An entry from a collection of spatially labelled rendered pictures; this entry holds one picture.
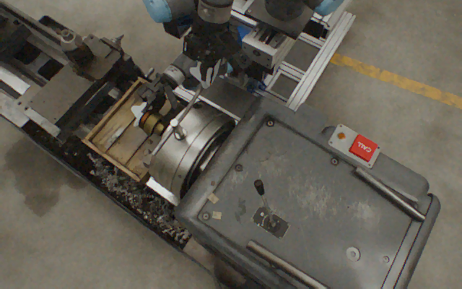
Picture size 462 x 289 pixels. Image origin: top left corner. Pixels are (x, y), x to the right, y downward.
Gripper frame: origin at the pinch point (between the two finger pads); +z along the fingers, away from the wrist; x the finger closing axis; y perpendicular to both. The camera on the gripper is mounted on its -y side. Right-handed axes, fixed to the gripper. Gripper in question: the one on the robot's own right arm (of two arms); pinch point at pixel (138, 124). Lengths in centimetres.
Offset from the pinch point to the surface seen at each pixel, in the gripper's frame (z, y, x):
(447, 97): -165, -118, -108
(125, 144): 6.0, 8.6, -19.3
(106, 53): -19.9, 39.1, -10.8
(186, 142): -0.5, -23.3, 15.7
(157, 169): 9.7, -19.1, 9.1
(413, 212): -17, -83, 20
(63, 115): 11.7, 33.1, -11.2
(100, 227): 47, 29, -108
